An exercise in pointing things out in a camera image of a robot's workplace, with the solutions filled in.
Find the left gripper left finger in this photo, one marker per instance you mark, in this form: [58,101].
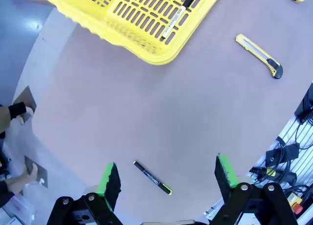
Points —
[110,186]

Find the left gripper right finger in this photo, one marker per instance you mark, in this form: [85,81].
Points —
[225,178]

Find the yellow utility knife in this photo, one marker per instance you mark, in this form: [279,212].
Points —
[259,53]

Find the white marker black cap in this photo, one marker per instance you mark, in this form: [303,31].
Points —
[176,17]

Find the yellow plastic shopping basket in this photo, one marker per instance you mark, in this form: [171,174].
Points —
[159,60]

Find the black highlighter pen yellow tip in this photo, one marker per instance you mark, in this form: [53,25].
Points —
[151,177]

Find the yellow emergency stop box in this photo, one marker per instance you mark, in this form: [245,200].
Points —
[293,200]

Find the clear plastic storage box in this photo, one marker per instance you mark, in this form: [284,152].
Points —
[22,205]

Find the mannequin white shirt dark skirt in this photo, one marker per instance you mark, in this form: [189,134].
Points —
[17,179]

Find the black control box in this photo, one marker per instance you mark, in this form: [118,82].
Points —
[306,105]

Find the metal mannequin base plate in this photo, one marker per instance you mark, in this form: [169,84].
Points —
[40,172]

